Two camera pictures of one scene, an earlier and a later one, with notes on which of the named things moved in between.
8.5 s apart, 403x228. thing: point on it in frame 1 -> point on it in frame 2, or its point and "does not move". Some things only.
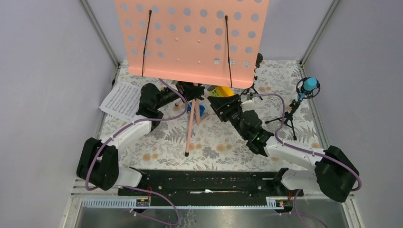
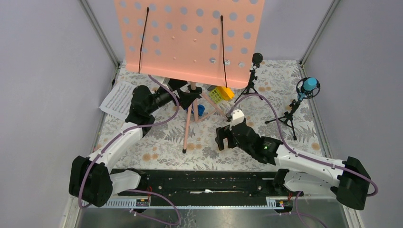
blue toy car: x=201 y=108 does not move
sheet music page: x=122 y=101 does not move
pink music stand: x=217 y=42 does not move
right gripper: x=221 y=103 -> x=222 y=133
